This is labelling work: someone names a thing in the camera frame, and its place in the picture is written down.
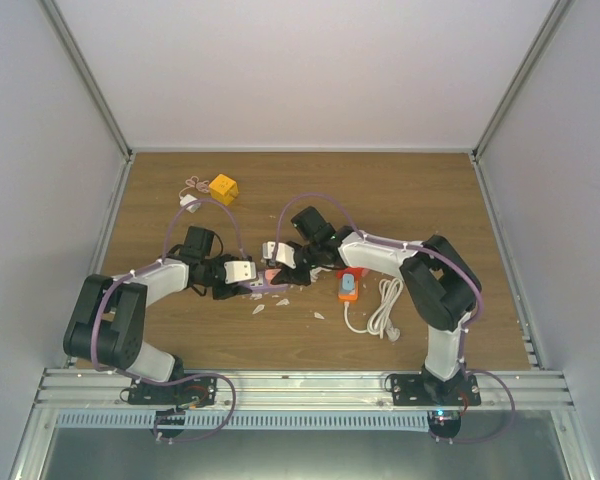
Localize purple power strip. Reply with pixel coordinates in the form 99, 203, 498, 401
237, 277, 289, 295

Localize white USB charger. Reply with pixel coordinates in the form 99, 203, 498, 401
179, 194, 201, 213

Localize yellow cube socket adapter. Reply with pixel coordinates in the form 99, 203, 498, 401
209, 174, 239, 206

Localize pink plug adapter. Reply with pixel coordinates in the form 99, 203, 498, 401
264, 269, 281, 284

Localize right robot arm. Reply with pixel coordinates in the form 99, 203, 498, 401
262, 206, 484, 405

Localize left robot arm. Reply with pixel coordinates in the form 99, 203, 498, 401
63, 227, 257, 404

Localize red cube socket adapter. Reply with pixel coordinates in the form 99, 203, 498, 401
354, 268, 370, 279

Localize white paper scraps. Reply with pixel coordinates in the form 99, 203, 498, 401
247, 290, 326, 320

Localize blue USB charger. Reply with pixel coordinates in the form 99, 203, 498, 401
341, 273, 356, 296

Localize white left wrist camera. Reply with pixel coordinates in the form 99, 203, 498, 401
224, 260, 258, 284

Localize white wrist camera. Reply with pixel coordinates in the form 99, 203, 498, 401
262, 241, 295, 268
224, 260, 258, 284

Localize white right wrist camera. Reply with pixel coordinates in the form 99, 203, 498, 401
262, 241, 295, 268

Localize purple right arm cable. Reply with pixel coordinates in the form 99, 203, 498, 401
275, 192, 484, 341

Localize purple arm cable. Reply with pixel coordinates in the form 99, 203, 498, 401
275, 192, 484, 341
92, 198, 254, 386

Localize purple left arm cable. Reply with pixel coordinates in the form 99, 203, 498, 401
92, 198, 254, 386

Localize white cord of orange strip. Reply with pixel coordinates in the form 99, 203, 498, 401
342, 278, 404, 345

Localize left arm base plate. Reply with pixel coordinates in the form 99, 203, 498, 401
119, 376, 217, 408

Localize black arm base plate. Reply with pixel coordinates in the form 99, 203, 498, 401
384, 370, 482, 407

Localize aluminium frame rail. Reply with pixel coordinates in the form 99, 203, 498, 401
34, 369, 574, 411

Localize slotted cable duct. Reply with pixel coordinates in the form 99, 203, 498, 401
56, 409, 429, 432

